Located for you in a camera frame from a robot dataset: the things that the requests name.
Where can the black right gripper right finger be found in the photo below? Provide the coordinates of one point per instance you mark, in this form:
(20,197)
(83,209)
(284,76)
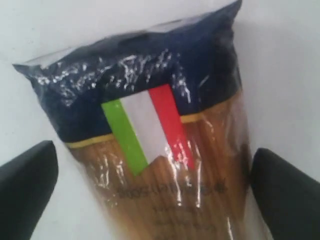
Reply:
(288,199)

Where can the spaghetti packet with Italian flag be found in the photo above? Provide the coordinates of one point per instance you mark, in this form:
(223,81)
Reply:
(157,120)

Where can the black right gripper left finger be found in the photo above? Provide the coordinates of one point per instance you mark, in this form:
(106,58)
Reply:
(26,186)

